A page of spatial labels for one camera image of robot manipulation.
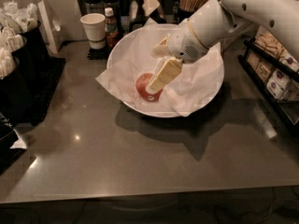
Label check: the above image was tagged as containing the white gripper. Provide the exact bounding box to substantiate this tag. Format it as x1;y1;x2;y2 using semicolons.
146;22;208;94

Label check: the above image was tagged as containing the red apple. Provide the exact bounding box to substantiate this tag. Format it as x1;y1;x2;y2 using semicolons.
135;73;162;102

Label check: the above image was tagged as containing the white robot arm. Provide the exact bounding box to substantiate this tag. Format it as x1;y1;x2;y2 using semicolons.
146;0;299;93

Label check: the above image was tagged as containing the white bowl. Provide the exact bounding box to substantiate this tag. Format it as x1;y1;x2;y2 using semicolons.
106;23;225;119

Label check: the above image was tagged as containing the white paper liner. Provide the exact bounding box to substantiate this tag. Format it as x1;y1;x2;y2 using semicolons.
94;18;225;118

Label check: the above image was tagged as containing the black stir stick cup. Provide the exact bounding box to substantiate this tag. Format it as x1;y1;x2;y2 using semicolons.
178;9;192;23

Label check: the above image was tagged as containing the black napkin dispenser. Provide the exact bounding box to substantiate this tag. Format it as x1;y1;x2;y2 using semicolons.
127;0;166;32

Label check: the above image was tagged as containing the small black coaster mat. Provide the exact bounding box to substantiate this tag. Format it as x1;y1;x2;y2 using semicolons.
87;48;109;60

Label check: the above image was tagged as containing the small sauce bottle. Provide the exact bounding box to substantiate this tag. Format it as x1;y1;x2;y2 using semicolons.
105;7;119;49

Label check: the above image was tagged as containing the white paper cup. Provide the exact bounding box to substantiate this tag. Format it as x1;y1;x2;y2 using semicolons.
80;13;106;49

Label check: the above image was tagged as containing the dark shaker jar left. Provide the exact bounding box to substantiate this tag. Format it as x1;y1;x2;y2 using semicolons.
81;0;104;16

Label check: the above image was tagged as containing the black condiment packet rack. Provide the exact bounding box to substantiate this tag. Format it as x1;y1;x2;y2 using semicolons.
238;27;299;135

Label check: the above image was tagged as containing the black cutlery holder back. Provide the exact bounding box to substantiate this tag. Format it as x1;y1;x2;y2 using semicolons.
21;21;50;66

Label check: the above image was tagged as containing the black cutlery holder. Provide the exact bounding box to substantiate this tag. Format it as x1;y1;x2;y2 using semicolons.
12;37;36;88
21;21;50;66
0;64;33;119

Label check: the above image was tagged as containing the black rubber mat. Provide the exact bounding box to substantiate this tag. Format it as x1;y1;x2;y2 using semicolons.
12;57;66;126

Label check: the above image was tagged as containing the black cutlery holder middle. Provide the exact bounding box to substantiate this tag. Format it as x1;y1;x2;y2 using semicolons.
12;37;36;88

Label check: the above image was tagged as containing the black cutlery holder front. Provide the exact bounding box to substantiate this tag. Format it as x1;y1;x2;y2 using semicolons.
0;64;33;119

